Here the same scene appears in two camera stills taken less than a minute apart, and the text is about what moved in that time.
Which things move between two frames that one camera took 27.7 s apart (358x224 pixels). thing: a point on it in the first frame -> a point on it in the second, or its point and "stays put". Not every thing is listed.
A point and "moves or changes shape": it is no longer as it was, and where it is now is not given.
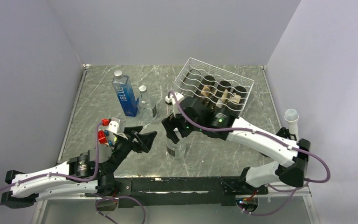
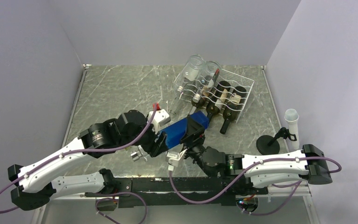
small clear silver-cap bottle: (147, 106) -> (206, 79)
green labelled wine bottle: (237, 99) stays put
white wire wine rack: (230, 92) stays put
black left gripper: (145, 140) -> (161, 144)
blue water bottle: (122, 87) moves or changes shape
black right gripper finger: (168, 126) -> (192, 129)
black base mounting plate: (139, 191) stays put
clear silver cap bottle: (177, 150) moves or changes shape
